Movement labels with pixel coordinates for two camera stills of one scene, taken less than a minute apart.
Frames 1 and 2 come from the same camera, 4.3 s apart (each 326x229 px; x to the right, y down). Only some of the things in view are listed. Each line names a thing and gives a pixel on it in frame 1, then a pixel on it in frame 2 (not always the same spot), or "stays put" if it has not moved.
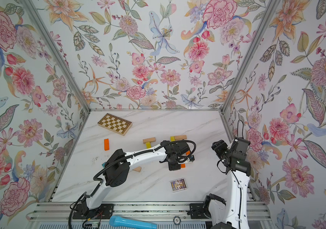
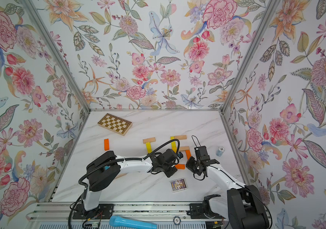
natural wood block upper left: [150, 140] stays put
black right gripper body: [228, 155] -> [199, 162]
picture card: [178, 184] stays put
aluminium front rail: [255, 211] stays put
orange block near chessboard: [106, 144] stays put
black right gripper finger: [219, 147] -> [191, 164]
